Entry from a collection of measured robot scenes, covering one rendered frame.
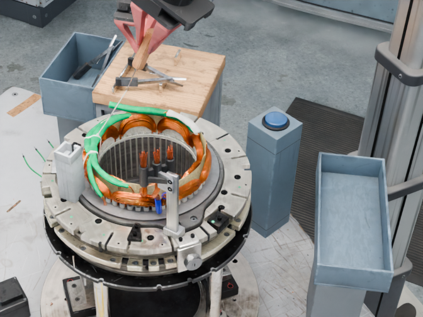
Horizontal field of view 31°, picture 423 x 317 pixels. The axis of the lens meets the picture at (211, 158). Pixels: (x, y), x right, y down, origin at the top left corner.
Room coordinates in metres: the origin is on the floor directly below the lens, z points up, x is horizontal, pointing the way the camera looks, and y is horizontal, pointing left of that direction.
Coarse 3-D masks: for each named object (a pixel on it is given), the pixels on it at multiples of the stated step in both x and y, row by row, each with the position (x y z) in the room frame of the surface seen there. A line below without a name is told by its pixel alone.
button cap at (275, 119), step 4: (272, 112) 1.10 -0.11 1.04; (276, 112) 1.10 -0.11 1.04; (268, 116) 1.09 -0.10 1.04; (272, 116) 1.09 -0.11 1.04; (276, 116) 1.09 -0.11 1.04; (280, 116) 1.09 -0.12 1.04; (284, 116) 1.09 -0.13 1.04; (264, 120) 1.09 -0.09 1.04; (268, 120) 1.08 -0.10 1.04; (272, 120) 1.08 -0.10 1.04; (276, 120) 1.08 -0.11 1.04; (280, 120) 1.08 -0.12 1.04; (284, 120) 1.08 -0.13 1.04; (268, 124) 1.07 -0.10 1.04; (272, 124) 1.07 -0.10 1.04; (276, 124) 1.07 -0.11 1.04; (280, 124) 1.07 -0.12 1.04; (284, 124) 1.07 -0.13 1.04
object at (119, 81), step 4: (116, 80) 1.11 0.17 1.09; (120, 80) 1.11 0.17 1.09; (124, 80) 1.11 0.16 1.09; (128, 80) 1.11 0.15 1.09; (132, 80) 1.11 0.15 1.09; (136, 80) 1.11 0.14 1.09; (116, 84) 1.11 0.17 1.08; (120, 84) 1.11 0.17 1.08; (124, 84) 1.11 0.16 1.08; (132, 84) 1.11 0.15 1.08; (136, 84) 1.11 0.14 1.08
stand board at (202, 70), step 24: (168, 48) 1.26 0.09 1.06; (120, 72) 1.18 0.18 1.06; (144, 72) 1.18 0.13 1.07; (168, 72) 1.18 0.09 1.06; (192, 72) 1.19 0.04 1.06; (216, 72) 1.19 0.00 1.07; (96, 96) 1.11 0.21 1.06; (120, 96) 1.10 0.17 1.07; (144, 96) 1.11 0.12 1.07; (168, 96) 1.11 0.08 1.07; (192, 96) 1.11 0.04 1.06
